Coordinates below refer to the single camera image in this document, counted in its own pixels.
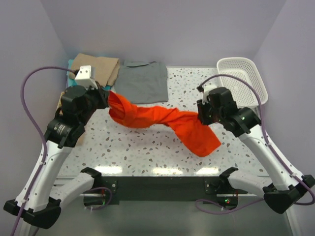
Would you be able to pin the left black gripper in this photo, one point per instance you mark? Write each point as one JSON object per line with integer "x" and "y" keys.
{"x": 103, "y": 94}

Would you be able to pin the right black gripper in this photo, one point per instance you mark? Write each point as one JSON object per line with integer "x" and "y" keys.
{"x": 201, "y": 107}

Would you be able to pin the orange t-shirt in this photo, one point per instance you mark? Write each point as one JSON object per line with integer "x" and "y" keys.
{"x": 198, "y": 138}

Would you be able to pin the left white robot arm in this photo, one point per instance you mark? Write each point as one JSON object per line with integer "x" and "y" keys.
{"x": 36, "y": 204}

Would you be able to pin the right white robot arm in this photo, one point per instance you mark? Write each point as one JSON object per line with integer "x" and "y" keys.
{"x": 285, "y": 184}

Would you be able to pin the teal folded t-shirt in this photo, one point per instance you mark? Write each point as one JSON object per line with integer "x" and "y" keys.
{"x": 71, "y": 82}

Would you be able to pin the beige folded t-shirt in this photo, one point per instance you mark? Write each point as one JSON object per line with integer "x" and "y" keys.
{"x": 106, "y": 69}

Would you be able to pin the white plastic basket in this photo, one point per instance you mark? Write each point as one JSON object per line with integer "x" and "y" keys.
{"x": 246, "y": 70}

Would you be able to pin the grey folded t-shirt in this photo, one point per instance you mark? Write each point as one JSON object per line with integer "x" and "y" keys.
{"x": 142, "y": 82}

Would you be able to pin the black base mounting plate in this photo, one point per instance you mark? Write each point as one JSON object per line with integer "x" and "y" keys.
{"x": 172, "y": 189}

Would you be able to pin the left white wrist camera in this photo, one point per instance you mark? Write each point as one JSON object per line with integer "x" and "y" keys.
{"x": 85, "y": 77}

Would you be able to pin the aluminium rail frame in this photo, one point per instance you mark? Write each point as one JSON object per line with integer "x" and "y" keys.
{"x": 68, "y": 182}

